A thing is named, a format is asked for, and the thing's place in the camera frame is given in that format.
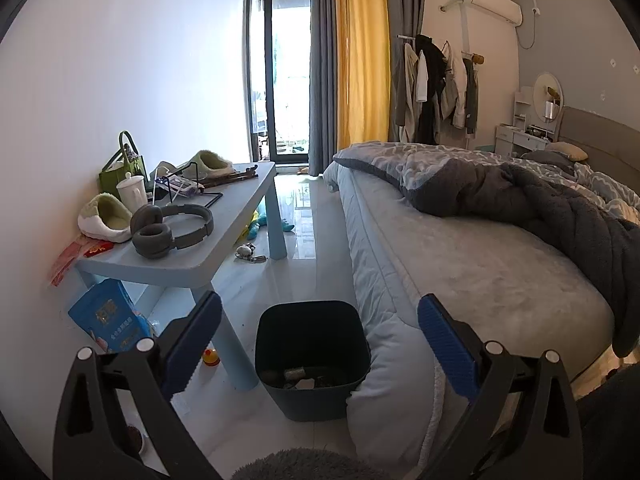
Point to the white lidded mug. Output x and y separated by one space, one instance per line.
131 195

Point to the grey headphones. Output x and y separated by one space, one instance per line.
150 240

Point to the yellow rubber duck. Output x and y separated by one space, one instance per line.
211 357

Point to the green handbag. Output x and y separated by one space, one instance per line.
112 180

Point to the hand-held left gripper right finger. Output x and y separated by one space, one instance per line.
447 350

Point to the light blue low table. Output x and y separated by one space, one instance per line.
225 220

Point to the round white mirror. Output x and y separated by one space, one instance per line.
542 85

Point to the white air conditioner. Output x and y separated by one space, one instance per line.
495 7

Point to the black framed glass door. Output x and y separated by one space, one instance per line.
270 85

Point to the dark grey fleece blanket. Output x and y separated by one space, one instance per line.
575 230

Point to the beige pillow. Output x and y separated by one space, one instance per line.
570 151

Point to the white dressing table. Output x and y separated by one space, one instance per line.
507 140

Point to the grey curtain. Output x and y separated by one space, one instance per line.
405 0
322 60

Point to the white hanging shirt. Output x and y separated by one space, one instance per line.
422 77

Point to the white purple packet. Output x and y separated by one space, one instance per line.
180 186

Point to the blue patterned duvet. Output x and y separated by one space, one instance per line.
400 160

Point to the grey upholstered headboard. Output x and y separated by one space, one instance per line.
600 135

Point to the grey pillow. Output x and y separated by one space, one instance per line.
547 159

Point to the teal plush toy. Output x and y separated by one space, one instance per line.
257 222

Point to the beige hanging coat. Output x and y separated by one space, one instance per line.
405 95

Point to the white and grey hanging jacket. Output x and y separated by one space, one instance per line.
470 95

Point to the black hanging coat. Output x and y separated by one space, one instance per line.
434 95

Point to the grey fluffy cloth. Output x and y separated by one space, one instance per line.
300 465

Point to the light grey hanging jacket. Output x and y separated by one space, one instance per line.
452 85

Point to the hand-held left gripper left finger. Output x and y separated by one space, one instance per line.
192 345

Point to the red paper packets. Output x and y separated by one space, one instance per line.
75 255

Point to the bed with grey sheet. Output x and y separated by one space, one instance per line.
475 270

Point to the blue printed package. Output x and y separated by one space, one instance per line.
107 315

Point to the white desktop shelf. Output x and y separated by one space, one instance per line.
522 105

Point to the dark blue plastic bin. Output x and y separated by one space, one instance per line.
310 340

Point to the dark wooden stick bundle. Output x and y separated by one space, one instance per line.
235 176

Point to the yellow curtain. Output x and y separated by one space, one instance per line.
365 60

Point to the dark cloth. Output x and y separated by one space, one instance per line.
615 410

